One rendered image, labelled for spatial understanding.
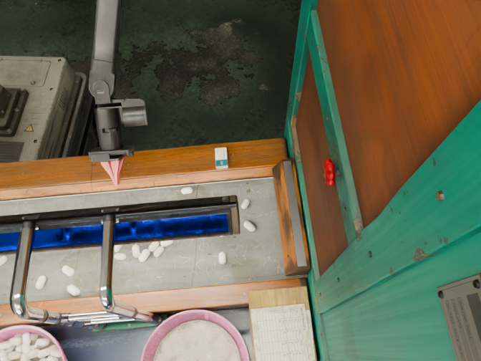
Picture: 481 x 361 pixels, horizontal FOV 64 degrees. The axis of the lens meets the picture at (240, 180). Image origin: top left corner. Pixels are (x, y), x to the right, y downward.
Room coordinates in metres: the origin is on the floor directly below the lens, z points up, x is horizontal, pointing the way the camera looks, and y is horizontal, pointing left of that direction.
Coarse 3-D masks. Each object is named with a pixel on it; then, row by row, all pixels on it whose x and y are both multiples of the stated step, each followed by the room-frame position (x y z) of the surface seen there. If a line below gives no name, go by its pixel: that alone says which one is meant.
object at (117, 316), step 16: (112, 208) 0.26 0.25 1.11; (32, 224) 0.24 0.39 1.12; (112, 224) 0.23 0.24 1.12; (32, 240) 0.21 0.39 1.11; (112, 240) 0.20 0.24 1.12; (16, 256) 0.19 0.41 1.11; (112, 256) 0.17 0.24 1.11; (16, 272) 0.15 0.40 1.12; (112, 272) 0.14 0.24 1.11; (16, 288) 0.13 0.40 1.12; (112, 288) 0.12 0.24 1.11; (16, 304) 0.10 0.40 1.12; (112, 304) 0.09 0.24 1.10; (32, 320) 0.08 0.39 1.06; (48, 320) 0.08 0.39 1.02; (64, 320) 0.08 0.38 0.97; (80, 320) 0.09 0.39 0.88; (96, 320) 0.09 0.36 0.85; (112, 320) 0.09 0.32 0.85; (128, 320) 0.08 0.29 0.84; (144, 320) 0.08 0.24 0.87; (160, 320) 0.09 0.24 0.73
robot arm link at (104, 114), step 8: (104, 104) 0.59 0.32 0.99; (112, 104) 0.59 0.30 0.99; (120, 104) 0.59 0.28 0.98; (96, 112) 0.56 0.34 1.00; (104, 112) 0.56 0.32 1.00; (112, 112) 0.56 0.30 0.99; (120, 112) 0.56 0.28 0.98; (96, 120) 0.55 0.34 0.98; (104, 120) 0.54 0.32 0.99; (112, 120) 0.55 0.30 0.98
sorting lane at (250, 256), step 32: (128, 192) 0.45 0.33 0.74; (160, 192) 0.44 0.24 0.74; (192, 192) 0.43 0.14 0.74; (224, 192) 0.43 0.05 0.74; (256, 192) 0.42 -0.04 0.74; (256, 224) 0.32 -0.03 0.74; (0, 256) 0.29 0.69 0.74; (32, 256) 0.28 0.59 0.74; (64, 256) 0.27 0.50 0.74; (96, 256) 0.27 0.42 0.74; (128, 256) 0.26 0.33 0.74; (160, 256) 0.25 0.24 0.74; (192, 256) 0.24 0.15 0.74; (256, 256) 0.23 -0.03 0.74; (0, 288) 0.20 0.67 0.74; (32, 288) 0.20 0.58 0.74; (64, 288) 0.19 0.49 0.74; (96, 288) 0.18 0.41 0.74; (128, 288) 0.17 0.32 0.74; (160, 288) 0.17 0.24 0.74
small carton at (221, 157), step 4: (216, 148) 0.55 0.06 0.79; (220, 148) 0.55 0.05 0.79; (224, 148) 0.55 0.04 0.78; (216, 152) 0.54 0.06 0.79; (220, 152) 0.53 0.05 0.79; (224, 152) 0.53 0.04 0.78; (216, 156) 0.52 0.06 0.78; (220, 156) 0.52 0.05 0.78; (224, 156) 0.52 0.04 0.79; (216, 160) 0.51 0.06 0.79; (220, 160) 0.51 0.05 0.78; (224, 160) 0.51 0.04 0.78; (216, 164) 0.50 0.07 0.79; (220, 164) 0.50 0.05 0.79; (224, 164) 0.49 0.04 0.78; (216, 168) 0.49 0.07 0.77; (220, 168) 0.49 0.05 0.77
